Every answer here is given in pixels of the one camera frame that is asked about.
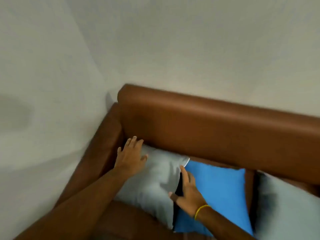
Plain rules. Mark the person's right hand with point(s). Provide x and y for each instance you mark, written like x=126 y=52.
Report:
x=191 y=197

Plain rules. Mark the person's left hand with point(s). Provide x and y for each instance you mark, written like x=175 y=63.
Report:
x=128 y=159

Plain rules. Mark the person's right middle finger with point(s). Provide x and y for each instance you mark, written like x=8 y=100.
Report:
x=192 y=179

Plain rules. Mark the person's left thumb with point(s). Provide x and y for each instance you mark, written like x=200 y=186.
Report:
x=144 y=157

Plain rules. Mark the person's right thumb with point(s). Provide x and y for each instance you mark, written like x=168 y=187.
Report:
x=174 y=196

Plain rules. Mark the person's left middle finger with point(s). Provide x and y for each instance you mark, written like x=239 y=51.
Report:
x=133 y=141

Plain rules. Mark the person's left little finger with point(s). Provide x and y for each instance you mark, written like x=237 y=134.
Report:
x=119 y=150

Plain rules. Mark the grey cushion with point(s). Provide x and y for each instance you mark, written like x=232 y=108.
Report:
x=152 y=182
x=287 y=209

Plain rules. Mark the person's left forearm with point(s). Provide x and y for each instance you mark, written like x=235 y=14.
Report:
x=75 y=209

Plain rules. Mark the person's right forearm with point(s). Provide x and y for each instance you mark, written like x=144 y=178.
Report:
x=222 y=227

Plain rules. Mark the yellow wristband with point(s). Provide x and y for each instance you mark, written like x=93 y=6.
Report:
x=200 y=209

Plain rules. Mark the blue cushion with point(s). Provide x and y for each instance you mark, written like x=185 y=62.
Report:
x=222 y=192

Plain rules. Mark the brown leather sofa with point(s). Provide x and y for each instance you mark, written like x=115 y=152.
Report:
x=212 y=127

